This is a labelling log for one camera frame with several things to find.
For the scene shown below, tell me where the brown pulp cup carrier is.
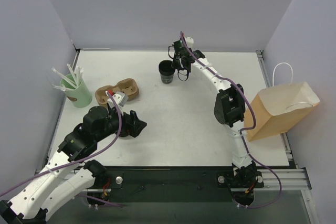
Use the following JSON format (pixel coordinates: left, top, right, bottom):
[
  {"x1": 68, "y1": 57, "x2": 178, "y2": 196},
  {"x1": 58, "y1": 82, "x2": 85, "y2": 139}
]
[{"x1": 94, "y1": 78, "x2": 140, "y2": 107}]

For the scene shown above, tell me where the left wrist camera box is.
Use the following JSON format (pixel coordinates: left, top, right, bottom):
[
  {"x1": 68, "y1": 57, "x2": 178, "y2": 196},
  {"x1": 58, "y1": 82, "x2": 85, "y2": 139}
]
[{"x1": 106, "y1": 90, "x2": 128, "y2": 108}]

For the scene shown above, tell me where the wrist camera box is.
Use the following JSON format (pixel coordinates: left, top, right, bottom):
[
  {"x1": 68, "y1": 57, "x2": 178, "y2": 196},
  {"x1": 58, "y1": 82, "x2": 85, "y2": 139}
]
[
  {"x1": 184, "y1": 37, "x2": 194, "y2": 48},
  {"x1": 106, "y1": 90, "x2": 128, "y2": 108}
]

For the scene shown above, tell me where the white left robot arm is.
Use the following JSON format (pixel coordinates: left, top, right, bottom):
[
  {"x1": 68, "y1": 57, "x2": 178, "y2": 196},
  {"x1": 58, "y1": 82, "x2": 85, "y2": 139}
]
[{"x1": 1, "y1": 106, "x2": 147, "y2": 223}]

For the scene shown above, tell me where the brown paper takeout bag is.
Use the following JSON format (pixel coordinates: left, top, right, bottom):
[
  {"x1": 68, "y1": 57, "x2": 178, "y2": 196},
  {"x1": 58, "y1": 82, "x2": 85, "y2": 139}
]
[{"x1": 244, "y1": 68, "x2": 320, "y2": 142}]

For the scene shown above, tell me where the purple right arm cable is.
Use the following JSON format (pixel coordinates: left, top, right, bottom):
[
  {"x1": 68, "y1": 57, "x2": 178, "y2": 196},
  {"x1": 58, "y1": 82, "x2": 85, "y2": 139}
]
[{"x1": 179, "y1": 31, "x2": 283, "y2": 209}]

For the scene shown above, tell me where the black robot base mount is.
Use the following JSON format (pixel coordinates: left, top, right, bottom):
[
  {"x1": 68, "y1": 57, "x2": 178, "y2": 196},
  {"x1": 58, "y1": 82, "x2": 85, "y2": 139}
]
[{"x1": 88, "y1": 166, "x2": 264, "y2": 205}]

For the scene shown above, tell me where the white wrapped straw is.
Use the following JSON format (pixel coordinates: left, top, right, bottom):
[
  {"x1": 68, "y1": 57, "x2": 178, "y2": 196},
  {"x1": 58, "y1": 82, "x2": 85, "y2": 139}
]
[
  {"x1": 75, "y1": 66, "x2": 83, "y2": 88},
  {"x1": 52, "y1": 67, "x2": 77, "y2": 88},
  {"x1": 53, "y1": 85, "x2": 66, "y2": 92},
  {"x1": 67, "y1": 64, "x2": 78, "y2": 87}
]

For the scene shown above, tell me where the stack of dark paper cups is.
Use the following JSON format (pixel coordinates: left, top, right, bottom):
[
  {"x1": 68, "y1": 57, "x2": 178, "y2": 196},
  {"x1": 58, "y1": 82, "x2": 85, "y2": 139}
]
[{"x1": 158, "y1": 60, "x2": 175, "y2": 84}]

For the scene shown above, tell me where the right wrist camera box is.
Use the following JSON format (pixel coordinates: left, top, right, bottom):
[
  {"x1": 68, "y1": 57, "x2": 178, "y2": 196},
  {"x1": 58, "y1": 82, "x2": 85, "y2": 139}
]
[{"x1": 184, "y1": 37, "x2": 194, "y2": 48}]

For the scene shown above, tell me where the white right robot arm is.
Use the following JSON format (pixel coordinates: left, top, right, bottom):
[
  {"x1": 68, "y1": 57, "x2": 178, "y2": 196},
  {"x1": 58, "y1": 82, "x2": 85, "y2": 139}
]
[{"x1": 172, "y1": 37, "x2": 258, "y2": 195}]

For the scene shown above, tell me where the stack of black cup lids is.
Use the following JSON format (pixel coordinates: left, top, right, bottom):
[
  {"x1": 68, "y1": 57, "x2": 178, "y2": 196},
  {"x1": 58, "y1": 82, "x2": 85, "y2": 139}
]
[{"x1": 119, "y1": 132, "x2": 129, "y2": 138}]

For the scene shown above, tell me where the green straw holder cup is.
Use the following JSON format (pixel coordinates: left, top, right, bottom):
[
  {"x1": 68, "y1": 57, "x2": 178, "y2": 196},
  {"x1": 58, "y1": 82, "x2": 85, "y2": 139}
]
[{"x1": 60, "y1": 78, "x2": 92, "y2": 108}]

